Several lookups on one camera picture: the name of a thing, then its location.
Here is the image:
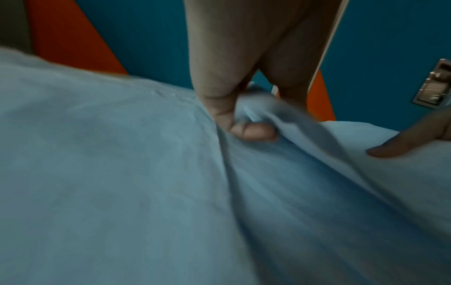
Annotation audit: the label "person's left hand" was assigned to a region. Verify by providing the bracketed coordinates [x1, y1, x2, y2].
[185, 0, 344, 143]

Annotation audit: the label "person's right hand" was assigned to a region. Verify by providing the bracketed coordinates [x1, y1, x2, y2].
[365, 107, 451, 158]

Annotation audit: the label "white sheets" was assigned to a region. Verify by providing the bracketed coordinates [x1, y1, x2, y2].
[0, 47, 451, 285]

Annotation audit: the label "recessed metal door handle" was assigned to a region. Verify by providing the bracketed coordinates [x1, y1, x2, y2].
[411, 58, 451, 107]

